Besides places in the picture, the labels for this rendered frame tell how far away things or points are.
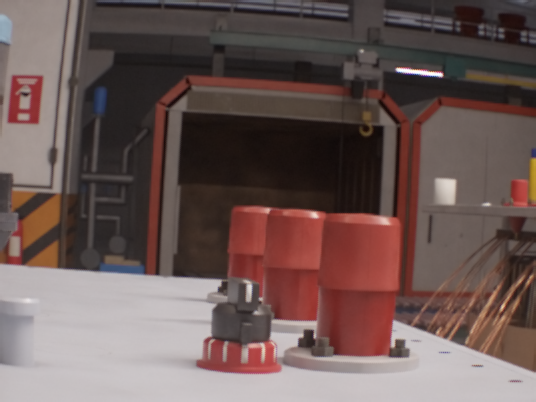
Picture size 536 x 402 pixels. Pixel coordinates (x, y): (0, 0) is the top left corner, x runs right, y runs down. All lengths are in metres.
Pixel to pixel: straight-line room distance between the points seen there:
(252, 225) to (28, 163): 9.96
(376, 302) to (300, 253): 0.33
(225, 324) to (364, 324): 0.13
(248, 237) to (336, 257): 0.65
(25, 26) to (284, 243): 10.43
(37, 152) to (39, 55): 0.94
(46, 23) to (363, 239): 10.74
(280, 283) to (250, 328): 0.39
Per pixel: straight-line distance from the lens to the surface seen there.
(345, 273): 1.08
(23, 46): 11.75
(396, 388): 0.98
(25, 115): 11.67
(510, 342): 4.05
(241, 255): 1.73
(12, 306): 0.95
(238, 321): 1.03
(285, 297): 1.41
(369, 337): 1.09
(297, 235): 1.40
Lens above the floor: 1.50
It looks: level
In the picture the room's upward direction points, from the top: 3 degrees clockwise
